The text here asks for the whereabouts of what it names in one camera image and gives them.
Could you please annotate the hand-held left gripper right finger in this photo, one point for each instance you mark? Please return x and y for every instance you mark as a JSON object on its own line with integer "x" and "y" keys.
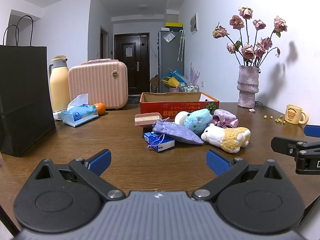
{"x": 217, "y": 162}

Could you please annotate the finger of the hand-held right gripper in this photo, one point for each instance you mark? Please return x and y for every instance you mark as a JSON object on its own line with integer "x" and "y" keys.
{"x": 312, "y": 131}
{"x": 282, "y": 145}

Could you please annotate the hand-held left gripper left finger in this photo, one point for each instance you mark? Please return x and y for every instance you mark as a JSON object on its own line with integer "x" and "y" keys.
{"x": 101, "y": 161}

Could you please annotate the white and yellow plush toy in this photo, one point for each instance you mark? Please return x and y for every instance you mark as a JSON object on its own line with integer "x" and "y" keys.
{"x": 228, "y": 137}

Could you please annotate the pink satin pouch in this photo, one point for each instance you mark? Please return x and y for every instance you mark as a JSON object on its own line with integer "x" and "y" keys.
{"x": 226, "y": 123}

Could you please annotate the blue plush toy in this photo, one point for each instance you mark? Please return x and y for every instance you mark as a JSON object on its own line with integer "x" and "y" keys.
{"x": 197, "y": 121}

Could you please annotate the small blue tissue packet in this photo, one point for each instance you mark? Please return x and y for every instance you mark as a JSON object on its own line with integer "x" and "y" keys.
{"x": 158, "y": 142}

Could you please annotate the pink layered sponge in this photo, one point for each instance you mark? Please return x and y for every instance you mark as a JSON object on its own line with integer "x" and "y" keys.
{"x": 147, "y": 119}

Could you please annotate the orange cardboard box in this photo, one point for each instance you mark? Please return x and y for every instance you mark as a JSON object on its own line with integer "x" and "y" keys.
{"x": 175, "y": 106}

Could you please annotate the blue soft tissue pack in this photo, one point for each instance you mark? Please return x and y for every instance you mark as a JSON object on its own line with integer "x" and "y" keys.
{"x": 80, "y": 115}

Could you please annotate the scattered yellow popcorn bits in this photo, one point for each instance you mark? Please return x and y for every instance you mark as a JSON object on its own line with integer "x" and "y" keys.
{"x": 278, "y": 120}

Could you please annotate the yellow bear mug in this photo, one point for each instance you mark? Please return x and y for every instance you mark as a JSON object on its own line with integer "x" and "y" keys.
{"x": 293, "y": 114}

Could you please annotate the black eyeglasses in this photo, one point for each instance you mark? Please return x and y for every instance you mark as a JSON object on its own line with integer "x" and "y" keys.
{"x": 259, "y": 104}

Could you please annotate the orange fruit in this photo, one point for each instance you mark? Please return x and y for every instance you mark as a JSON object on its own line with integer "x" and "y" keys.
{"x": 100, "y": 108}

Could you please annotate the white power strip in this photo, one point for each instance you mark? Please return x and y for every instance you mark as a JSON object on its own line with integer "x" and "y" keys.
{"x": 58, "y": 116}

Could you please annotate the pink textured vase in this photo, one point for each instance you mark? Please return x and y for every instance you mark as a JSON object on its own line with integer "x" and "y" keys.
{"x": 247, "y": 87}

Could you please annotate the pink ribbed suitcase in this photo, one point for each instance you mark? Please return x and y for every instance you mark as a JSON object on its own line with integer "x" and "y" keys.
{"x": 97, "y": 85}

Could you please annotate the pink bucket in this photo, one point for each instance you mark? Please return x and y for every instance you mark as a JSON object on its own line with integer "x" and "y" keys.
{"x": 173, "y": 89}

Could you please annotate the yellow thermos jug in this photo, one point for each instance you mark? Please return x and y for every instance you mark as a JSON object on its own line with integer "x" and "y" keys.
{"x": 59, "y": 85}

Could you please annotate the purple decorative sticks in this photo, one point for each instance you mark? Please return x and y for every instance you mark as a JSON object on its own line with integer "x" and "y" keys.
{"x": 194, "y": 75}

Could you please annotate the brown floor carton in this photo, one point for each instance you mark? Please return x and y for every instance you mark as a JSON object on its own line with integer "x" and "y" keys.
{"x": 155, "y": 83}

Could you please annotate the pile of blue yellow bags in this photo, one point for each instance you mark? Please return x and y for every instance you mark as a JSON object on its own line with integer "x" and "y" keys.
{"x": 173, "y": 78}

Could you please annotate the dried pink roses bouquet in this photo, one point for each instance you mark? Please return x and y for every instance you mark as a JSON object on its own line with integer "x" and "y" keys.
{"x": 248, "y": 51}

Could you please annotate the dark wooden entrance door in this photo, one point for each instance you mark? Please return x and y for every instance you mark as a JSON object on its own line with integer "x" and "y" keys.
{"x": 140, "y": 67}

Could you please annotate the black paper bag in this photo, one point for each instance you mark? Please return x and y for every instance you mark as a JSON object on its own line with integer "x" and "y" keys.
{"x": 22, "y": 92}

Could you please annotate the white paper notice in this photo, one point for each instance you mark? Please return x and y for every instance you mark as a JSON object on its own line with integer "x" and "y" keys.
{"x": 128, "y": 52}

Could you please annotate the grey refrigerator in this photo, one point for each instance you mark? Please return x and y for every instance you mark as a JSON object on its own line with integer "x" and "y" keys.
{"x": 170, "y": 55}

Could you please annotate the white folded umbrella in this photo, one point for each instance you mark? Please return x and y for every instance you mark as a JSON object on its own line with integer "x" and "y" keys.
{"x": 181, "y": 45}

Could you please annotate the clear plastic bag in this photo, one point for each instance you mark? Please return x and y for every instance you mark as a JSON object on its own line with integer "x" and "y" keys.
{"x": 168, "y": 37}

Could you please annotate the yellow and black box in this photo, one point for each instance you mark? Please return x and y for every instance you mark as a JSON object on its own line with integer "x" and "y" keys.
{"x": 173, "y": 26}

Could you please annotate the side door frame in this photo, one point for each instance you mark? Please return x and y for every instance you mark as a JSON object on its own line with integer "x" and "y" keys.
{"x": 104, "y": 42}

